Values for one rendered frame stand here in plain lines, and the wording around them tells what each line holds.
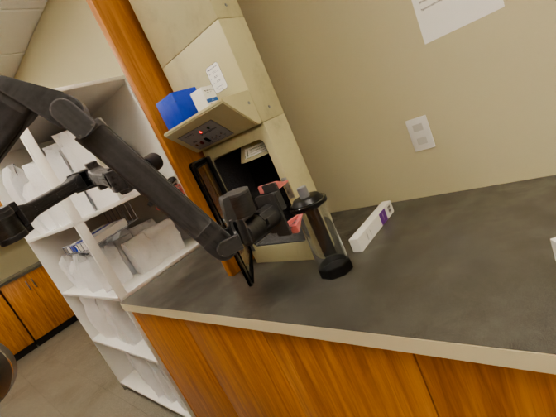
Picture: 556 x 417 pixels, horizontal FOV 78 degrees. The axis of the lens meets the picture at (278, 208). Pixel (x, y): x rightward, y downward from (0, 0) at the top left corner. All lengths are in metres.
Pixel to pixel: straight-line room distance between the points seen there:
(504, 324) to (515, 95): 0.72
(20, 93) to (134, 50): 0.69
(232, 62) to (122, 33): 0.44
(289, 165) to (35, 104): 0.66
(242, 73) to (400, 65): 0.53
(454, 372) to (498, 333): 0.14
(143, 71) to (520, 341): 1.24
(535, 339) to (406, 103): 0.84
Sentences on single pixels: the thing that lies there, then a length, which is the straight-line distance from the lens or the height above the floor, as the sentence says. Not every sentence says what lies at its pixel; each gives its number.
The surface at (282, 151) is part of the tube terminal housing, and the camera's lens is 1.06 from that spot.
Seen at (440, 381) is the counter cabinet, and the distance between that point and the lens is 0.83.
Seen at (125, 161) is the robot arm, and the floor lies 1.44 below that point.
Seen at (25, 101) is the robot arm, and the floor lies 1.59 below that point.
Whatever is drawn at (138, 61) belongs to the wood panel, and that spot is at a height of 1.76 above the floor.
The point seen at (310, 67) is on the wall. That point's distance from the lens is 1.41.
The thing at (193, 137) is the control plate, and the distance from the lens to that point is 1.15.
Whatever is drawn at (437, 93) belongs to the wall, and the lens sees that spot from 1.26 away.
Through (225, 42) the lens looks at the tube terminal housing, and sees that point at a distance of 1.07.
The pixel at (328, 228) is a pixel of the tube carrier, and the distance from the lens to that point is 0.94.
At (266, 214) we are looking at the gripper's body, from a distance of 0.79.
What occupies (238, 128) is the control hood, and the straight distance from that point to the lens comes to 1.05.
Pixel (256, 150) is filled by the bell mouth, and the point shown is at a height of 1.34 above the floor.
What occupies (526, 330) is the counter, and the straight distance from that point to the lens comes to 0.70.
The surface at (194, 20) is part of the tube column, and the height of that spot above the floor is 1.75.
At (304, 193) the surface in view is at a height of 1.19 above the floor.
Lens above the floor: 1.40
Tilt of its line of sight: 13 degrees down
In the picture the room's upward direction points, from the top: 24 degrees counter-clockwise
